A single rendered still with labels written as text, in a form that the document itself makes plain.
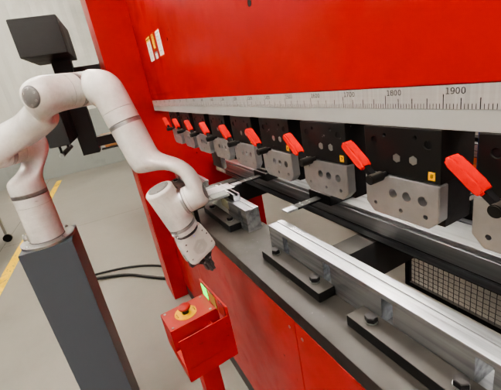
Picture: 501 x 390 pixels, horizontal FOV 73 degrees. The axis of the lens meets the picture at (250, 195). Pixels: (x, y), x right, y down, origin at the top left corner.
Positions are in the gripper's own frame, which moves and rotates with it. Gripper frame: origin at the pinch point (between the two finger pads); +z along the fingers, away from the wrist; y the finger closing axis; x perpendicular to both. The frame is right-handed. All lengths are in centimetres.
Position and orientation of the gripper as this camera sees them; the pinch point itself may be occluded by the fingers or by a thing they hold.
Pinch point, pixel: (209, 264)
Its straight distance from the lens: 112.9
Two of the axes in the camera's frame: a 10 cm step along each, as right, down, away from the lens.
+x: -6.7, -1.2, 7.4
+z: 4.0, 7.8, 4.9
